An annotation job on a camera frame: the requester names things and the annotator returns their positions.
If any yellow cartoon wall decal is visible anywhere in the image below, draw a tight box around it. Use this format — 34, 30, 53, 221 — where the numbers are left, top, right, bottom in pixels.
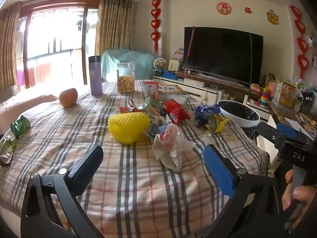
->
267, 10, 279, 25

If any yellow foam fruit net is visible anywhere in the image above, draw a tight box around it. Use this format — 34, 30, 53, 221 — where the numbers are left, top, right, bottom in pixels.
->
108, 112, 152, 144

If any white red carton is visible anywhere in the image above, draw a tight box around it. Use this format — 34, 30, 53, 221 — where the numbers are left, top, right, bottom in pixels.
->
143, 81, 160, 105

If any black box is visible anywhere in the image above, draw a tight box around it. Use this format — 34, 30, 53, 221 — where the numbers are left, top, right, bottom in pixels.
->
301, 92, 315, 113

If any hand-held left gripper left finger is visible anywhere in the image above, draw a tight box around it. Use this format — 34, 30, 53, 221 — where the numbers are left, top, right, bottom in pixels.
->
20, 144, 104, 238

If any colourful picture book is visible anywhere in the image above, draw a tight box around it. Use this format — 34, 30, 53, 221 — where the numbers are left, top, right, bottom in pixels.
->
158, 84, 189, 95

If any small white desk fan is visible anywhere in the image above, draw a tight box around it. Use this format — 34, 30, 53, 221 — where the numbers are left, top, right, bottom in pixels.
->
152, 58, 166, 77

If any pink toy house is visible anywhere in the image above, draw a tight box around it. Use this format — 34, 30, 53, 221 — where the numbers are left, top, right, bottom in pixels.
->
172, 48, 184, 61

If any person's right hand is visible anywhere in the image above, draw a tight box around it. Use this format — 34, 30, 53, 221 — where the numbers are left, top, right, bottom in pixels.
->
282, 170, 317, 211

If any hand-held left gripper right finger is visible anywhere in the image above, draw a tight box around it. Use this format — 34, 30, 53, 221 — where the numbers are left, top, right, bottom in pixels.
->
196, 144, 285, 238

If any white round bin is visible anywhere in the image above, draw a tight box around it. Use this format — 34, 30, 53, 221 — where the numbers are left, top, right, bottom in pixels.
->
217, 100, 260, 129

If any rainbow stacking ring toy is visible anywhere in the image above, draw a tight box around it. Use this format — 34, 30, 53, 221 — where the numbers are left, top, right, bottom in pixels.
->
260, 87, 271, 105

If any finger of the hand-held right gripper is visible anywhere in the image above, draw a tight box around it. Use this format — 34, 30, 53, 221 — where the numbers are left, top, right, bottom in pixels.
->
256, 122, 285, 150
276, 123, 307, 143

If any brown framed balcony door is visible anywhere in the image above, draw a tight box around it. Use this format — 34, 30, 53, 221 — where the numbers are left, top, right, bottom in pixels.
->
15, 0, 99, 90

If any red yellow apple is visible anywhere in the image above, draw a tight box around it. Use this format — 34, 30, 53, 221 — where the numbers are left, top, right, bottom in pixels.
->
59, 88, 78, 108

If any blue white wrapper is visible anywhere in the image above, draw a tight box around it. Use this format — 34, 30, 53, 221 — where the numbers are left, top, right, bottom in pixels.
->
146, 123, 171, 139

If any beige patterned curtain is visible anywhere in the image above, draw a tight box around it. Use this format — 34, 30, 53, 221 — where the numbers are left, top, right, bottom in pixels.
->
95, 0, 134, 56
0, 2, 22, 92

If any teal furniture cover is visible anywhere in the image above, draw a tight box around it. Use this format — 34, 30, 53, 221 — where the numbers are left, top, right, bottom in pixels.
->
100, 49, 156, 82

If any purple thermos bottle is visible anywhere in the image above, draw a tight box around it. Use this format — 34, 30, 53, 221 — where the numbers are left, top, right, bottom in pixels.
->
88, 56, 103, 96

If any yellow crumpled wrapper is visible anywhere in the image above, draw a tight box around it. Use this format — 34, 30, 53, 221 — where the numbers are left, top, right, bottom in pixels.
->
204, 115, 229, 133

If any red snack packet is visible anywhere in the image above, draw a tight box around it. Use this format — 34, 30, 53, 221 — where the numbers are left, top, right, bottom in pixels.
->
162, 99, 191, 125

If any black flat television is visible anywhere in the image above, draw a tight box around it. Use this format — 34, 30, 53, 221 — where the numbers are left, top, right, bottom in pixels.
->
183, 26, 264, 88

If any silver green snack packet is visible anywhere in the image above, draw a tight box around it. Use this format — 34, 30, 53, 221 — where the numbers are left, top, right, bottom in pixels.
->
0, 135, 18, 165

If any red heart string decoration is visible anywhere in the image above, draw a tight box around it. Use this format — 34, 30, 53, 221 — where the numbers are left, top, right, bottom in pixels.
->
290, 5, 309, 78
151, 0, 161, 54

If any green yellow snack packet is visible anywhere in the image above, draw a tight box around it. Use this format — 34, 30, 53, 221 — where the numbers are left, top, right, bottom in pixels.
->
137, 97, 161, 123

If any round red wall decal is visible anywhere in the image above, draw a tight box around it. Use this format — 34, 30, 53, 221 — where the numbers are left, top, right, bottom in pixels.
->
216, 2, 229, 15

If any white red-printed plastic bag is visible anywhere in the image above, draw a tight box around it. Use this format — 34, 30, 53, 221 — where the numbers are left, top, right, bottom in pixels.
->
152, 123, 196, 173

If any blue crumpled wrapper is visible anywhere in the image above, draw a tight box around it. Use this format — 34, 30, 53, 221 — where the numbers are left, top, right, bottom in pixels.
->
195, 105, 221, 127

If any yellow boxed toy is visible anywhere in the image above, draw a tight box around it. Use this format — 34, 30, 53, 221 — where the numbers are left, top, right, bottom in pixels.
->
274, 79, 298, 107

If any clear cookie jar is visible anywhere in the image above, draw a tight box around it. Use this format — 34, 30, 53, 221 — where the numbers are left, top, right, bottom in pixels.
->
116, 63, 136, 94

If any orange snack packet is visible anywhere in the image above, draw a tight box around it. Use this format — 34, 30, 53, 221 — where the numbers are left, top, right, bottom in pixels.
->
119, 106, 139, 114

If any white television cabinet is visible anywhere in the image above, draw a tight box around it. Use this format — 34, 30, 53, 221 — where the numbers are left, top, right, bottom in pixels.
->
152, 76, 270, 119

